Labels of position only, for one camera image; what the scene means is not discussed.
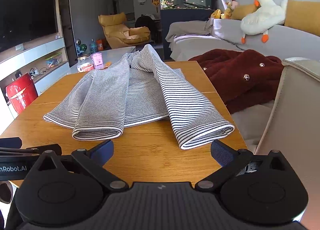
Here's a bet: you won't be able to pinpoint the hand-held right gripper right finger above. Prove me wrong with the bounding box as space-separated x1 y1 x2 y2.
195 140 288 192

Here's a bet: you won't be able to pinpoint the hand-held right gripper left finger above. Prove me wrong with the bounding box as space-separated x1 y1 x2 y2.
32 140 130 192

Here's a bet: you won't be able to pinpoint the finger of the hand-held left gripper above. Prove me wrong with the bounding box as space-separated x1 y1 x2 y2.
24 144 62 156

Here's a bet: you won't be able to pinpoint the striped long-sleeve shirt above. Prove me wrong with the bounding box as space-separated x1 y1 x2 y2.
43 44 235 150

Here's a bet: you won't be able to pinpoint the red mini fridge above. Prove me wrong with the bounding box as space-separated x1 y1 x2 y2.
6 73 38 115

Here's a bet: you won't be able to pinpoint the dark red fleece jacket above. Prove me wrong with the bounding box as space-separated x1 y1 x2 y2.
188 49 287 114

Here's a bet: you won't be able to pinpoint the beige leather chair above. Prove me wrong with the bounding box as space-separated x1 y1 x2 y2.
256 58 320 156

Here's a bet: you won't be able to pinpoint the glass jar red label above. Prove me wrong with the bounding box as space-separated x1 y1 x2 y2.
77 54 95 73

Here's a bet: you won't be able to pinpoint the clear box green lid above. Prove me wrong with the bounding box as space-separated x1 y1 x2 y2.
45 53 63 68

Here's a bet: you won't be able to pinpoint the pink box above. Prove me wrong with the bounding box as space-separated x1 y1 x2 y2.
90 53 103 68

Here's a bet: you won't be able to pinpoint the white coffee table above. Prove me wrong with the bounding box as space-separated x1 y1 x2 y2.
67 46 137 75

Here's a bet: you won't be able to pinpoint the blue toy figure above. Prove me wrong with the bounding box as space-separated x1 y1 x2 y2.
75 38 85 56

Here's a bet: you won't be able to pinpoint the yellow armchair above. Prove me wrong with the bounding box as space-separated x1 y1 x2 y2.
98 12 151 45

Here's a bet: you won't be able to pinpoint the black chair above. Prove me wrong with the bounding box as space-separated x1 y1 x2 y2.
135 16 155 45

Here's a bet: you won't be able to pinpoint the grey sofa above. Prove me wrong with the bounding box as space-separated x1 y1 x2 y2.
165 18 320 146

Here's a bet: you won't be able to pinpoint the beige blanket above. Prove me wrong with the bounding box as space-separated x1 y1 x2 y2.
165 20 218 42

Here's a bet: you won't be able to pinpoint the black television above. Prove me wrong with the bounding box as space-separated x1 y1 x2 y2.
0 0 58 52

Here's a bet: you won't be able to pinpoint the yellow plush doll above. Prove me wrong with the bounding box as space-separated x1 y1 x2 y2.
220 1 234 19

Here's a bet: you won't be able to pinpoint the small yellow cushion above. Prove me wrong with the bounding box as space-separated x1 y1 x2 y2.
230 5 258 20

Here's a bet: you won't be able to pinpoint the white goose plush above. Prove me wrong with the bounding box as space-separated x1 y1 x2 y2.
240 0 288 44

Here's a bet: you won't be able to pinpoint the large yellow cushion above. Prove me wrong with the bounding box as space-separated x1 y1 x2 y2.
284 0 320 37

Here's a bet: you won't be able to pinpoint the white wall shelf unit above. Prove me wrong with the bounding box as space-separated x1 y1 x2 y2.
0 0 71 120

